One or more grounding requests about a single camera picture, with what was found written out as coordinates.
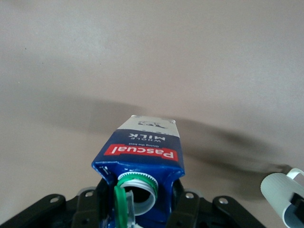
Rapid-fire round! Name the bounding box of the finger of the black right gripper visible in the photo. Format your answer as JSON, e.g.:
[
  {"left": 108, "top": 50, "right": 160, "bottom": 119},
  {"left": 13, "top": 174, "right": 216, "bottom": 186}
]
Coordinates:
[{"left": 288, "top": 192, "right": 304, "bottom": 220}]

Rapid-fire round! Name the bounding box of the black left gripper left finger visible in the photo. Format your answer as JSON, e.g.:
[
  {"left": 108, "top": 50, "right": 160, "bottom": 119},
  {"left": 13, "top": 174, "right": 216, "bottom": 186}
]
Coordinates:
[{"left": 0, "top": 180, "right": 110, "bottom": 228}]

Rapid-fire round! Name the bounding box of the white mug with handle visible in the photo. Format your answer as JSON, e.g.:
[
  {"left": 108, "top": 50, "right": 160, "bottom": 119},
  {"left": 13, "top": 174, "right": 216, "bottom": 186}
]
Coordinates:
[{"left": 260, "top": 168, "right": 304, "bottom": 228}]

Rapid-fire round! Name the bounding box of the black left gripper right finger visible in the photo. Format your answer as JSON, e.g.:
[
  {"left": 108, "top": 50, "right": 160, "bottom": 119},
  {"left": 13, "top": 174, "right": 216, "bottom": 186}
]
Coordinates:
[{"left": 166, "top": 180, "right": 264, "bottom": 228}]

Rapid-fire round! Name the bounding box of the brown table cover sheet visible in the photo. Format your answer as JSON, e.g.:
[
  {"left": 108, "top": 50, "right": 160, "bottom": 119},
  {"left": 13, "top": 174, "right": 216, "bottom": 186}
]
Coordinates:
[{"left": 0, "top": 0, "right": 304, "bottom": 228}]

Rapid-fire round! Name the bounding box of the blue Pascual milk carton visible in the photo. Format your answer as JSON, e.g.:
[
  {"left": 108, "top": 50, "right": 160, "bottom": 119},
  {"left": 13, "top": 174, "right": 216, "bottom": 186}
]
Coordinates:
[{"left": 91, "top": 114, "right": 185, "bottom": 228}]

